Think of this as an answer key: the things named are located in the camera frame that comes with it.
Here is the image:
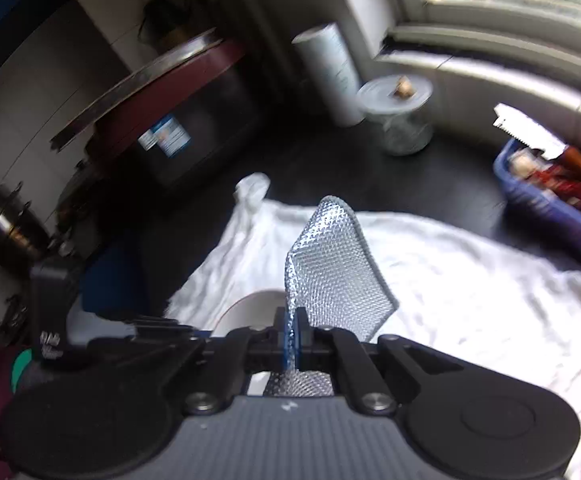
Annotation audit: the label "steel pot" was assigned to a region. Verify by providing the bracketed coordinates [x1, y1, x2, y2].
[0, 182, 51, 271]

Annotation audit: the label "blue plastic basket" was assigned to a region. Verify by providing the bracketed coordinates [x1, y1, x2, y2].
[493, 137, 581, 266]

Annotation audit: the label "dried red chillies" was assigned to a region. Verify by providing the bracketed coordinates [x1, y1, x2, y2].
[530, 160, 581, 226]

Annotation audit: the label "garlic bulb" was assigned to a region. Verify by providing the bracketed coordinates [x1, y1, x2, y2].
[510, 152, 536, 179]

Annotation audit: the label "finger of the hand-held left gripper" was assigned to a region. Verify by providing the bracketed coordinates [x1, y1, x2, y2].
[133, 315, 204, 341]
[79, 245, 147, 317]

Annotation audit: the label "dark red-topped cabinet appliance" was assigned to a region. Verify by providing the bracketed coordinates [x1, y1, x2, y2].
[48, 27, 266, 196]

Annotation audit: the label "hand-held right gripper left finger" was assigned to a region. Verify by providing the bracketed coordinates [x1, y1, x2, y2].
[89, 307, 295, 416]

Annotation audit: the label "serrated scraper with orange handle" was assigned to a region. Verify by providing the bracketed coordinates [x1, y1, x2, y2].
[493, 102, 581, 186]

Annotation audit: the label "white paper towel roll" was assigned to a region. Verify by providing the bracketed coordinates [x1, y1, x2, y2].
[291, 22, 366, 128]

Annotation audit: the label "silver mesh scrubbing cloth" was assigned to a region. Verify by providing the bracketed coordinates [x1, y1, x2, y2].
[263, 196, 400, 398]

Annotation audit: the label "white bowl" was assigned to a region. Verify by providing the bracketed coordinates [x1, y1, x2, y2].
[212, 288, 288, 396]

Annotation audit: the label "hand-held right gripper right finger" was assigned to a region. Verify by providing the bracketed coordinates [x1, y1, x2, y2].
[293, 307, 477, 416]

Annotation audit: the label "blue and white sticker label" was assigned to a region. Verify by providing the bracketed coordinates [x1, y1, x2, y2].
[138, 115, 191, 156]

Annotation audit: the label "glass jar with lid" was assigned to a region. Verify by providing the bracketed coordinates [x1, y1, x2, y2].
[356, 75, 435, 157]

